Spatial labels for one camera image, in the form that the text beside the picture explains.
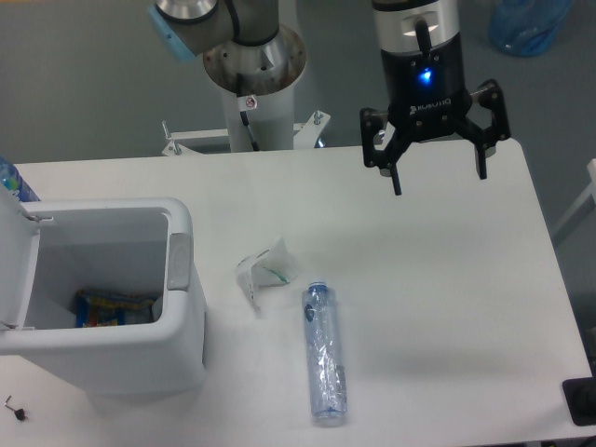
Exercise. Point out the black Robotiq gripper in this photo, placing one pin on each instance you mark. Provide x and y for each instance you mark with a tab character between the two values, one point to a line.
422	89

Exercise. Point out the white frame at right edge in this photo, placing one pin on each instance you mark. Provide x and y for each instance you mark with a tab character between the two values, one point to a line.
577	212

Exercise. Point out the white trash can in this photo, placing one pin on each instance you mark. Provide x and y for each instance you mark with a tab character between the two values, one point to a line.
50	250

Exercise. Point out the clear plastic water bottle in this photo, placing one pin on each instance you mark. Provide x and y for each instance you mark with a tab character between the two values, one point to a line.
324	355

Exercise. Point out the clear plastic wrapper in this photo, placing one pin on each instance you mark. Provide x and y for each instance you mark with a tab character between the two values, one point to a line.
270	267

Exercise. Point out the blue labelled bottle at edge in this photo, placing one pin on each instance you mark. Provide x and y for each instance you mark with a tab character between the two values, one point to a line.
15	184

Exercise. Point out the blue plastic bag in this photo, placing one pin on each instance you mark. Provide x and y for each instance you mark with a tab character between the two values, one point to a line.
526	28

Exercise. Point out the black device at table edge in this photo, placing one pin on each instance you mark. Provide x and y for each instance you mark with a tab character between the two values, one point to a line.
580	397

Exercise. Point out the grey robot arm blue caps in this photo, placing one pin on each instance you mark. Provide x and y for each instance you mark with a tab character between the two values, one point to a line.
191	28

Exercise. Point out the blue snack wrapper in bin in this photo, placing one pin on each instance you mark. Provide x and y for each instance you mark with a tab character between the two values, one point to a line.
105	308

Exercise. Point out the small black allen key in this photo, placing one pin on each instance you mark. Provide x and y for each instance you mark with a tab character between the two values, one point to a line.
6	403

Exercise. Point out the white pedestal foot brackets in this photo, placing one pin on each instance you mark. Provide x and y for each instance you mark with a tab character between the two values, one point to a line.
305	135

